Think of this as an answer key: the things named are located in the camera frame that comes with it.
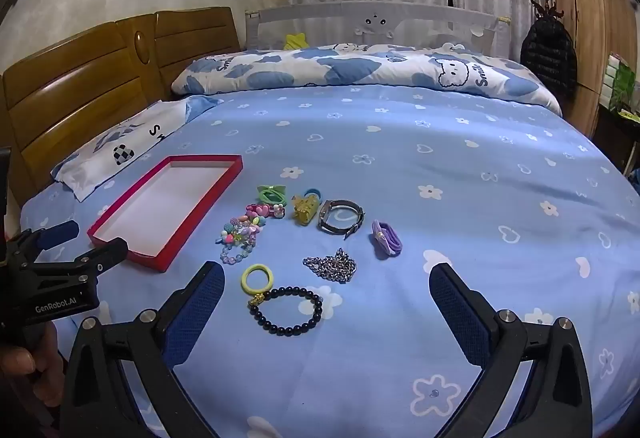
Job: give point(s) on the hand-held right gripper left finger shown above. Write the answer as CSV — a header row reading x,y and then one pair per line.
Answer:
x,y
195,313

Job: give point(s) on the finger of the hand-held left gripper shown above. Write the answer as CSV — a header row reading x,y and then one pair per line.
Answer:
x,y
57,234
102,257

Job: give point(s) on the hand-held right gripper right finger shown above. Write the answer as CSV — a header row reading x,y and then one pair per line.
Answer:
x,y
460,313

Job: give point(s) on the red shallow box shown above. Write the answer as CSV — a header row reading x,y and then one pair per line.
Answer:
x,y
170,203

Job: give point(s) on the pink cartoon hair clip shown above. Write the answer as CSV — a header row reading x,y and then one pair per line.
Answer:
x,y
265,210

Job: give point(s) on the yellow claw hair clip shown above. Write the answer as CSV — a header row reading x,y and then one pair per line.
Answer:
x,y
305,210

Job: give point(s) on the square face wristwatch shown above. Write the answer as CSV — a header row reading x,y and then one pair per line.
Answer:
x,y
327,213

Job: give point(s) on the person's left hand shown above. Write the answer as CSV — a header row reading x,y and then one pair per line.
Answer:
x,y
15,363

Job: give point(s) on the white printed pillow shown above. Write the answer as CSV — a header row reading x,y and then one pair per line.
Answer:
x,y
130,143

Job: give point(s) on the blue floral bedsheet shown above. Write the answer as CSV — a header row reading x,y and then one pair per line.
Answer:
x,y
450,178

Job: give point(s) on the wooden headboard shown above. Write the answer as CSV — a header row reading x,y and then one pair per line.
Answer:
x,y
75,83

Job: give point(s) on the dark side table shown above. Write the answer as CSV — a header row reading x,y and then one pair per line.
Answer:
x,y
615,138

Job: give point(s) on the blue white cartoon duvet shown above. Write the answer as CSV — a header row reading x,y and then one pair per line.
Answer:
x,y
350,68

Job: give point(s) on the black padded jacket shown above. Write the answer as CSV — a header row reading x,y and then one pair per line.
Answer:
x,y
547,58

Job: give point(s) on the stack of green white boxes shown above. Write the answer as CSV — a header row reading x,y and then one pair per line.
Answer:
x,y
617,83

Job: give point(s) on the yellow star toy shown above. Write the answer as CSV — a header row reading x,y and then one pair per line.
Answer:
x,y
296,42

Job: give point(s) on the dark coat rack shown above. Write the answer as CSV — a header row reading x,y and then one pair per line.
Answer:
x,y
547,8

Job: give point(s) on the wooden wardrobe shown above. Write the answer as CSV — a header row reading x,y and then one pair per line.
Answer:
x,y
600,18

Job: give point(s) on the grey bed guard rail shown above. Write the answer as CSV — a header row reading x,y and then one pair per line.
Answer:
x,y
320,18

